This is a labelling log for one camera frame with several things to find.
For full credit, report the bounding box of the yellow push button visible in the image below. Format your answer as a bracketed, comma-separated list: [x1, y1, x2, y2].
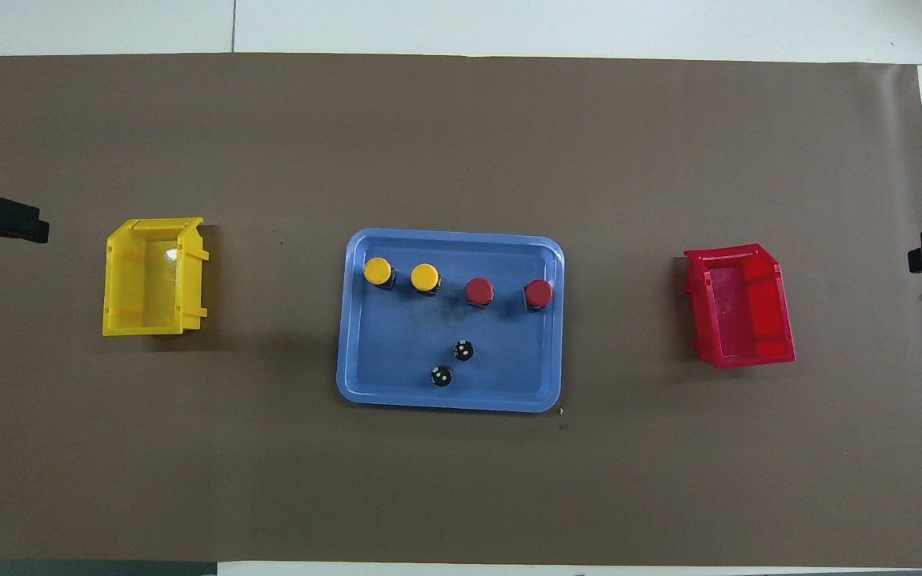
[363, 257, 396, 290]
[410, 262, 443, 297]

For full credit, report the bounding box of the yellow plastic bin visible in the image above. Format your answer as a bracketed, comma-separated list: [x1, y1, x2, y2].
[102, 218, 210, 337]

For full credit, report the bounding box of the red plastic bin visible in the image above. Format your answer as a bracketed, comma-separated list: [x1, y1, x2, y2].
[683, 243, 796, 370]

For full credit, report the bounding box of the blue plastic tray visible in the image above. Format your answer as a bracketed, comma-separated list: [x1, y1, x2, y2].
[336, 228, 566, 414]

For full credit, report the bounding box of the brown paper mat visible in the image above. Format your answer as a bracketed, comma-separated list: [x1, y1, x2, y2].
[0, 52, 922, 569]

